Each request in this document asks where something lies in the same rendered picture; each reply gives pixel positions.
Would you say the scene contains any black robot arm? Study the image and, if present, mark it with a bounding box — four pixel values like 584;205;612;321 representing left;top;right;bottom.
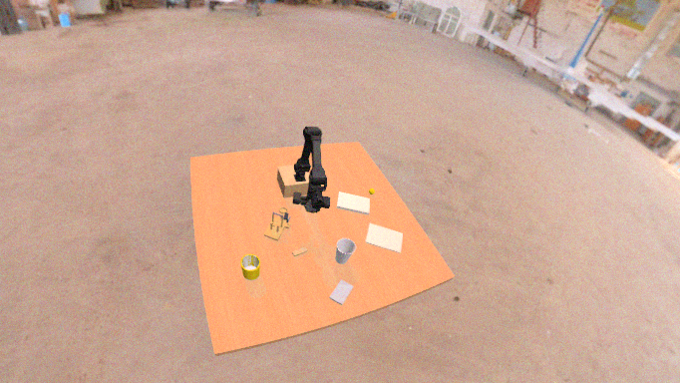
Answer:
294;127;327;213

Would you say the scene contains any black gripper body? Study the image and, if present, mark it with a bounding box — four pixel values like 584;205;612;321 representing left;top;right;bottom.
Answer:
293;192;330;208

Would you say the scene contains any grey cup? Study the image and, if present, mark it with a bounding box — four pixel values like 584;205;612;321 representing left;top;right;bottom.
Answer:
335;237;356;264

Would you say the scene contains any yellow mug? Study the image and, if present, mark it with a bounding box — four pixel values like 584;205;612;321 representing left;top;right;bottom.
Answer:
240;254;260;281

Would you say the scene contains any beige flat rectangular pad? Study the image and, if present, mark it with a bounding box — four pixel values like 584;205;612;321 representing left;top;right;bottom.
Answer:
366;223;403;253

